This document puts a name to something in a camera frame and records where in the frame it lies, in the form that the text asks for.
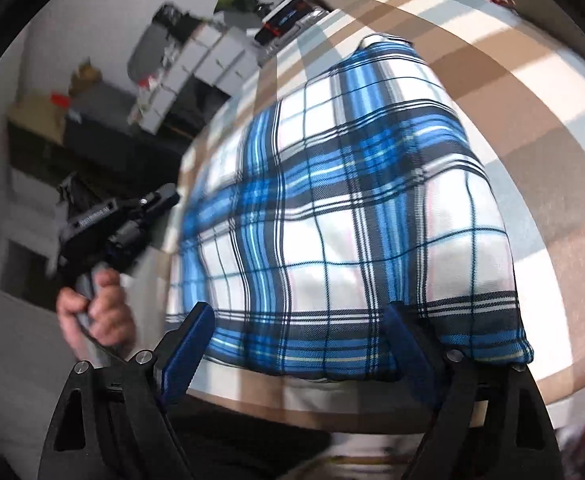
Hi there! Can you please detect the green cloth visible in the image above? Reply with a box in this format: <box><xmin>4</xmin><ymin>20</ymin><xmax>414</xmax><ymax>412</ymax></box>
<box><xmin>215</xmin><ymin>0</ymin><xmax>261</xmax><ymax>16</ymax></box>

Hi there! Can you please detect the checked bed sheet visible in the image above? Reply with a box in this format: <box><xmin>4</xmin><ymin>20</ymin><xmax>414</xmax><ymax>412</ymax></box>
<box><xmin>162</xmin><ymin>0</ymin><xmax>585</xmax><ymax>437</ymax></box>

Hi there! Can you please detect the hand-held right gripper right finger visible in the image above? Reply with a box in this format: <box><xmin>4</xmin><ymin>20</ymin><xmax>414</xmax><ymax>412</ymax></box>
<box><xmin>383</xmin><ymin>300</ymin><xmax>561</xmax><ymax>480</ymax></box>

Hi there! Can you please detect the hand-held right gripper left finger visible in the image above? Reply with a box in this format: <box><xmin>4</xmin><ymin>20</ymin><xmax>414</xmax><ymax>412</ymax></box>
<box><xmin>37</xmin><ymin>301</ymin><xmax>216</xmax><ymax>480</ymax></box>

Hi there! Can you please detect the black desk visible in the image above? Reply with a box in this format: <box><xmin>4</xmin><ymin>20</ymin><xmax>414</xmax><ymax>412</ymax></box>
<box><xmin>7</xmin><ymin>82</ymin><xmax>198</xmax><ymax>196</ymax></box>

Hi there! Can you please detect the blue plaid shirt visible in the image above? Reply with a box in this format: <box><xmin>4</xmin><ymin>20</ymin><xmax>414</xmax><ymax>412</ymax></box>
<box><xmin>165</xmin><ymin>35</ymin><xmax>534</xmax><ymax>384</ymax></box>

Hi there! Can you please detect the white drawer cabinet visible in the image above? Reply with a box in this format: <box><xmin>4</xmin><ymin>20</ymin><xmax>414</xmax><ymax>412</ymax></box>
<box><xmin>137</xmin><ymin>25</ymin><xmax>261</xmax><ymax>134</ymax></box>

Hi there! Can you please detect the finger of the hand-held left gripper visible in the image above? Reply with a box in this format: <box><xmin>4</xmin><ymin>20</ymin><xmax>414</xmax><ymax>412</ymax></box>
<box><xmin>140</xmin><ymin>184</ymin><xmax>181</xmax><ymax>217</ymax></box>

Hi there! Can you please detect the person's left hand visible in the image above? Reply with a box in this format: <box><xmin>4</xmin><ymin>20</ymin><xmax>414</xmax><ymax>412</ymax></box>
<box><xmin>56</xmin><ymin>267</ymin><xmax>138</xmax><ymax>357</ymax></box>

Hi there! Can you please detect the black printed box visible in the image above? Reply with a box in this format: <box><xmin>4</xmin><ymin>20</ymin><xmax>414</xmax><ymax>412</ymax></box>
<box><xmin>253</xmin><ymin>0</ymin><xmax>309</xmax><ymax>45</ymax></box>

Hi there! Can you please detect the black bag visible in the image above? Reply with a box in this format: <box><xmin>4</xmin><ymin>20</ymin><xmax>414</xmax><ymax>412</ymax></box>
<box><xmin>127</xmin><ymin>2</ymin><xmax>208</xmax><ymax>82</ymax></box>

